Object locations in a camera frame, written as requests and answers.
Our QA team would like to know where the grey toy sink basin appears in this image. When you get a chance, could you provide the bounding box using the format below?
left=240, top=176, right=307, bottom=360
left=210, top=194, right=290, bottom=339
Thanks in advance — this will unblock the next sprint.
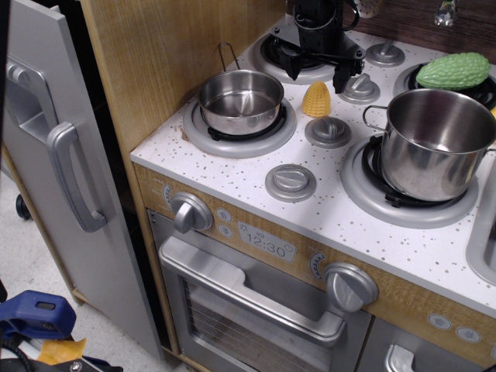
left=466, top=162, right=495, bottom=285

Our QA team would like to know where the grey fridge door handle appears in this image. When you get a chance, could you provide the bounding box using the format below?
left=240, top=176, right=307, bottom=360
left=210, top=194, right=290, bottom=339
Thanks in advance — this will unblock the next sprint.
left=46, top=122, right=107, bottom=233

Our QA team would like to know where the grey stovetop knob middle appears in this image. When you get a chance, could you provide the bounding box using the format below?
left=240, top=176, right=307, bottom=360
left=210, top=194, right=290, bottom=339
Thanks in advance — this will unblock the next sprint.
left=305, top=116, right=352, bottom=149

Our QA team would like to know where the grey stovetop knob back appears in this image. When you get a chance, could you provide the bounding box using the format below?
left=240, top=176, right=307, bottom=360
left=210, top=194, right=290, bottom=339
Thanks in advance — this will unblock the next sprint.
left=366, top=39, right=405, bottom=67

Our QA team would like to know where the grey stovetop knob upper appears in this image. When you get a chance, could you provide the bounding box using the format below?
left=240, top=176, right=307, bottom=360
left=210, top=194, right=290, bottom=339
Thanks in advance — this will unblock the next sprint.
left=339, top=74, right=381, bottom=105

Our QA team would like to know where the back right stove burner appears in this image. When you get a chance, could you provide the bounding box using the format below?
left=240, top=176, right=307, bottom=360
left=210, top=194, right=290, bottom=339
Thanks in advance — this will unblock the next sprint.
left=393, top=63, right=495, bottom=110

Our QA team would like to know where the yellow toy corn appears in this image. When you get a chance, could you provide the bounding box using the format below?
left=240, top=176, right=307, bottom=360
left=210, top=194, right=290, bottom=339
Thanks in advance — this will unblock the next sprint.
left=301, top=81, right=331, bottom=118

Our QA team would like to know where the grey stovetop knob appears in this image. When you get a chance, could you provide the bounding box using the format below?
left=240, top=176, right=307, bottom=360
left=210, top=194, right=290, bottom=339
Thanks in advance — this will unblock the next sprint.
left=366, top=39, right=405, bottom=67
left=339, top=74, right=381, bottom=105
left=305, top=116, right=352, bottom=149
left=265, top=164, right=317, bottom=203

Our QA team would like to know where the green toy bitter gourd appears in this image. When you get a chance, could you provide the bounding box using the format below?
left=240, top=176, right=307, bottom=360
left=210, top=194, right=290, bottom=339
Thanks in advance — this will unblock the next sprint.
left=415, top=52, right=491, bottom=91

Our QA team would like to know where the oven clock display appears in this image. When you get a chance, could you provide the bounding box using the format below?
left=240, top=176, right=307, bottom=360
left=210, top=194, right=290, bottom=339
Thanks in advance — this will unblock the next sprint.
left=237, top=222, right=297, bottom=263

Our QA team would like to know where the grey lower cabinet door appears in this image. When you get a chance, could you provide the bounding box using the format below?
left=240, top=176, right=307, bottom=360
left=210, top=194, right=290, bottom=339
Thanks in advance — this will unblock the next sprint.
left=356, top=318, right=484, bottom=372

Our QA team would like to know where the front right stove burner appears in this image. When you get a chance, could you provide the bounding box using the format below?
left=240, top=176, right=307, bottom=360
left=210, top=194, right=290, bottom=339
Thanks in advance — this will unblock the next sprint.
left=340, top=136, right=479, bottom=229

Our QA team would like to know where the grey oven door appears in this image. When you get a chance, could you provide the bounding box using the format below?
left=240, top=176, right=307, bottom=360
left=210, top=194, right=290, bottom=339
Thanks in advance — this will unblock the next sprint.
left=148, top=211, right=370, bottom=371

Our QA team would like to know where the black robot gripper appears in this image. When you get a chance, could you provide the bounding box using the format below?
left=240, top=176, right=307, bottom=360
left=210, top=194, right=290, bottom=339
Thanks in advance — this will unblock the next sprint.
left=270, top=1, right=365, bottom=94

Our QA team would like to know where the small steel pan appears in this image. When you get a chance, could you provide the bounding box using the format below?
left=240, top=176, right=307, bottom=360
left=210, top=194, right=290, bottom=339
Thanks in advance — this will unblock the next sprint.
left=196, top=42, right=284, bottom=136

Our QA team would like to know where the left oven dial knob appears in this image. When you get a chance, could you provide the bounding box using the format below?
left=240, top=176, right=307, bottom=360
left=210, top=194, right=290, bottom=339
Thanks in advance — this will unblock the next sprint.
left=170, top=191, right=213, bottom=234

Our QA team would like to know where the chrome toy faucet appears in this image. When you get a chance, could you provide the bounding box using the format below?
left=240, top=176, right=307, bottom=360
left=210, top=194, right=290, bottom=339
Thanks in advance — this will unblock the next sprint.
left=434, top=0, right=459, bottom=28

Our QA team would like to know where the front left stove burner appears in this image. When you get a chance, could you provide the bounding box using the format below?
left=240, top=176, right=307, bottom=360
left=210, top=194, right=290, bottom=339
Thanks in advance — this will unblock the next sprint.
left=182, top=98, right=296, bottom=159

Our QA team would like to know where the stove burner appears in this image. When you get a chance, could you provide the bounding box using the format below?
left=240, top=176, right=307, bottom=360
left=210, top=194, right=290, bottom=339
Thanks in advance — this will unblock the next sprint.
left=250, top=34, right=334, bottom=85
left=182, top=98, right=296, bottom=159
left=340, top=136, right=479, bottom=229
left=393, top=63, right=495, bottom=110

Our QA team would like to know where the blue clamp tool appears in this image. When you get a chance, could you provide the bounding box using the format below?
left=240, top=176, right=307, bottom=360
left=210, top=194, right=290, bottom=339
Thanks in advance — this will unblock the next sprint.
left=1, top=290, right=77, bottom=339

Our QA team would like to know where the black caster wheel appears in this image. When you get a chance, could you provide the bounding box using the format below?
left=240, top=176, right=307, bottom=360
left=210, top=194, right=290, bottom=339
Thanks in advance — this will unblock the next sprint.
left=15, top=195, right=32, bottom=221

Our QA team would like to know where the right oven dial knob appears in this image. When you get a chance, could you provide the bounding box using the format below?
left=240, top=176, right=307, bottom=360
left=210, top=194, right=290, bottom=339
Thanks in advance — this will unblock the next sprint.
left=324, top=262, right=379, bottom=313

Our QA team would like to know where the oven dial knob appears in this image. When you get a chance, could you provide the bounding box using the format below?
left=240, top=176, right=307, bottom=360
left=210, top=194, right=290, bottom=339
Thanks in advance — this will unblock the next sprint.
left=170, top=191, right=213, bottom=234
left=324, top=262, right=379, bottom=313

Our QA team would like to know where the grey refrigerator door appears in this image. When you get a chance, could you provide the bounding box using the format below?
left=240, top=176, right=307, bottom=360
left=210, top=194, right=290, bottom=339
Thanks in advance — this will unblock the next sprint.
left=2, top=1, right=164, bottom=359

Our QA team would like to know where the back left stove burner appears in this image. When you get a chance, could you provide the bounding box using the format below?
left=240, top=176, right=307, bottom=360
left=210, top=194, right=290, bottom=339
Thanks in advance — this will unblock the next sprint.
left=250, top=34, right=334, bottom=85

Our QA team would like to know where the grey stovetop knob front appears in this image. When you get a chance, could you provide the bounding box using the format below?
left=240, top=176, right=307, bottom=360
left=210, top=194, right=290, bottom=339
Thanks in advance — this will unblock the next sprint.
left=265, top=164, right=317, bottom=203

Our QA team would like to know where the large steel pot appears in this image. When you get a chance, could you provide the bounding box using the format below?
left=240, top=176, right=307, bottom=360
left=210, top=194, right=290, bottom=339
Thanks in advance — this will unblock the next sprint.
left=380, top=88, right=495, bottom=202

